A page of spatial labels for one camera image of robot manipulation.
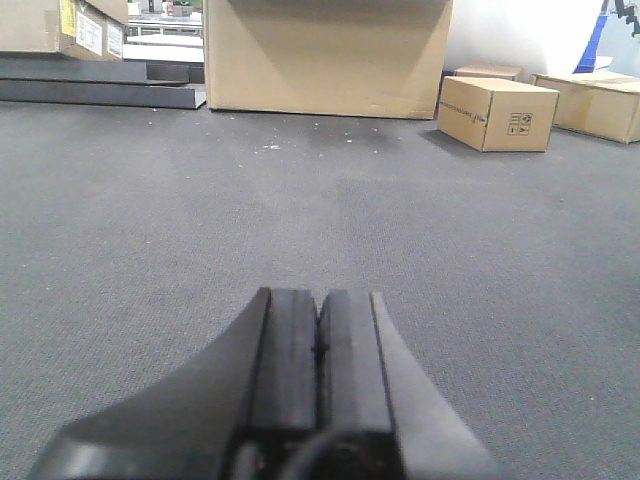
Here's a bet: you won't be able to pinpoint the large cardboard box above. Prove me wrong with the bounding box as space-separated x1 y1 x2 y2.
203 1 453 120

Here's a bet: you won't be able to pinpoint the labelled cardboard box left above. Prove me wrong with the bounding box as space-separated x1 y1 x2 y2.
1 0 128 61

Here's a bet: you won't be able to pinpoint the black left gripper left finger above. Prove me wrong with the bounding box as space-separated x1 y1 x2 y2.
29 287 317 479

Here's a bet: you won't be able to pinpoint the low cardboard box behind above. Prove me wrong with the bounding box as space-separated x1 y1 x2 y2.
453 63 523 81

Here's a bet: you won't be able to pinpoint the stacked dark grey boards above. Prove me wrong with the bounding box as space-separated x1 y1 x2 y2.
1 54 207 110

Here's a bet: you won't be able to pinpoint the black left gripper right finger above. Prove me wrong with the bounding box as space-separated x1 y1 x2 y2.
317 289 506 480

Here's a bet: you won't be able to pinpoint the flat cardboard box right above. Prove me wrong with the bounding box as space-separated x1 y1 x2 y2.
531 71 639 144

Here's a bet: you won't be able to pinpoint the blue plastic object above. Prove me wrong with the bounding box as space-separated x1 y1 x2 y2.
574 13 609 73

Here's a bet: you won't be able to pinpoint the dark grey carpet mat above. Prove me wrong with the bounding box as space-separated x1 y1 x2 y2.
1 103 639 479

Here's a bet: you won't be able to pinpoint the small cardboard box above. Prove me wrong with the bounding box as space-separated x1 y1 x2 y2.
437 76 560 152

